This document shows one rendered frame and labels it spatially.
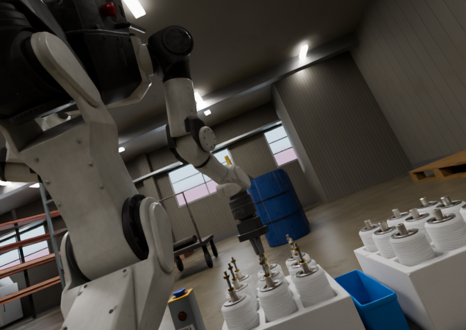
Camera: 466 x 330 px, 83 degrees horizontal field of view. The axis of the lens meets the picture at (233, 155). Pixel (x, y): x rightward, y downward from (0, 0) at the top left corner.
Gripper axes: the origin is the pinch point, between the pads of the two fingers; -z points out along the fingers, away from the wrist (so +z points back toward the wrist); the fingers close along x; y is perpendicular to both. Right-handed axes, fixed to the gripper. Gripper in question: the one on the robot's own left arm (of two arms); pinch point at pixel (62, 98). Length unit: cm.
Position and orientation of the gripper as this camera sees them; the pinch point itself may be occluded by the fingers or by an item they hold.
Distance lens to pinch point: 143.1
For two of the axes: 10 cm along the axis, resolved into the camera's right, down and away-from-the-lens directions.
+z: 3.8, 5.4, -7.5
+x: 8.4, 1.3, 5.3
